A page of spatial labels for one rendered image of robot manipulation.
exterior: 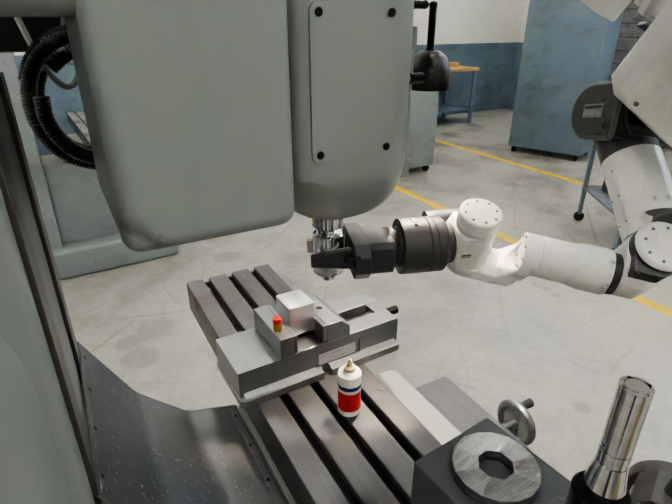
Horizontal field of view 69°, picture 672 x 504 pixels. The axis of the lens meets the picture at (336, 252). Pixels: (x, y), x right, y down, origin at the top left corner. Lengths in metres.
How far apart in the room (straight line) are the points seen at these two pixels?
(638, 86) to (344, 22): 0.44
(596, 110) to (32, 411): 0.90
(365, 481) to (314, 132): 0.51
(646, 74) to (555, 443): 1.75
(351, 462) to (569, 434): 1.65
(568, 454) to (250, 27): 2.06
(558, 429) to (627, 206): 1.61
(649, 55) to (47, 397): 0.82
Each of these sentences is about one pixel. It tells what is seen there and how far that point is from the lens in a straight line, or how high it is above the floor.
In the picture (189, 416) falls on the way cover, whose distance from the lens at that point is 1.00.
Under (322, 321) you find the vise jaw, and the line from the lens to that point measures 0.93.
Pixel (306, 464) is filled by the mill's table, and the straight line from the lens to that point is 0.83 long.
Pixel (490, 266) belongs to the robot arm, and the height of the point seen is 1.20.
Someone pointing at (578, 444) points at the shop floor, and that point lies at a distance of 2.36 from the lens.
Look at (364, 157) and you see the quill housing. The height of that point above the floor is 1.40.
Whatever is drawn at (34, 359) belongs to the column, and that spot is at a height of 1.29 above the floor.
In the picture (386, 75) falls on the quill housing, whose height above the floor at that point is 1.50.
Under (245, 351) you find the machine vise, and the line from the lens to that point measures 0.94.
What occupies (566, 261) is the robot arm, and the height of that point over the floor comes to 1.23.
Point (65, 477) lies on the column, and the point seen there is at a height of 1.14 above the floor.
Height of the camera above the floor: 1.56
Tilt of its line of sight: 25 degrees down
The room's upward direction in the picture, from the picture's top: straight up
